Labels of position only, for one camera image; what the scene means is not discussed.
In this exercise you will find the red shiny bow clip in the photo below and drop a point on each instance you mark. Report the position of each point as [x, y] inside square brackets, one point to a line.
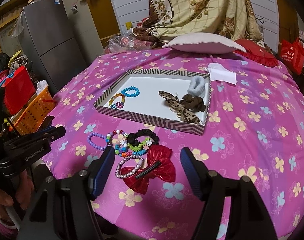
[159, 165]

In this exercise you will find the grey refrigerator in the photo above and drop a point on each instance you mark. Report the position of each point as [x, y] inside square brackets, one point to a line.
[48, 41]

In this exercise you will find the black scrunchie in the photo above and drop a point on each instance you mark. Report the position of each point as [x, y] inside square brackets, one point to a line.
[142, 133]

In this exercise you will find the red shopping bag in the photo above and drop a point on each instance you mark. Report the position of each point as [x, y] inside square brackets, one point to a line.
[292, 55]

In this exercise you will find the leopard print bow scrunchie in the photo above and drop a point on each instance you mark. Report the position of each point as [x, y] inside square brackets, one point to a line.
[185, 108]

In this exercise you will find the white pink pillow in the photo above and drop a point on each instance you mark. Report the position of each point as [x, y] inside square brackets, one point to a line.
[204, 43]

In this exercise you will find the pink floral bedsheet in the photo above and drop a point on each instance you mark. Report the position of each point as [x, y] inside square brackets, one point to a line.
[255, 128]

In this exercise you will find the red ruffled cushion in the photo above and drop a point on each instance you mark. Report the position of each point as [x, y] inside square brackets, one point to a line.
[256, 53]

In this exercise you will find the striped cardboard tray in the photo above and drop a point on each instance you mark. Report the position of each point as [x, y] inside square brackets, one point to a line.
[149, 107]

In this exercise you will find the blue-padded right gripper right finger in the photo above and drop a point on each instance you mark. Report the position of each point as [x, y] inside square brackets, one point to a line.
[196, 173]

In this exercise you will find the grey fluffy scrunchie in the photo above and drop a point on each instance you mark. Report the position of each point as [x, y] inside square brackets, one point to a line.
[197, 87]

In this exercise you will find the red box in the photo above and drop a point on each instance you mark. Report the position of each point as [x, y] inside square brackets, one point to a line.
[18, 90]

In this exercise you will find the white folded paper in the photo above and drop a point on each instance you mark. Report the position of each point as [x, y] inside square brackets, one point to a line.
[218, 72]

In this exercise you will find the clear plastic bag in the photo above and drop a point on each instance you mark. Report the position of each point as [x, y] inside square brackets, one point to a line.
[126, 42]

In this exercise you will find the orange plastic basket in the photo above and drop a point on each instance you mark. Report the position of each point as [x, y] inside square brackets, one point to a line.
[31, 116]

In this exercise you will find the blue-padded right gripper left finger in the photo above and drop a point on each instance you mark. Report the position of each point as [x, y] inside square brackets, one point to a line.
[99, 171]

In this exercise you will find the floral beige quilt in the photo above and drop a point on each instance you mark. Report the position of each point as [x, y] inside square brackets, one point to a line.
[233, 19]

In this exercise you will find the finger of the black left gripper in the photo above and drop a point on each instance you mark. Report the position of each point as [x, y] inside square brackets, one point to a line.
[52, 133]

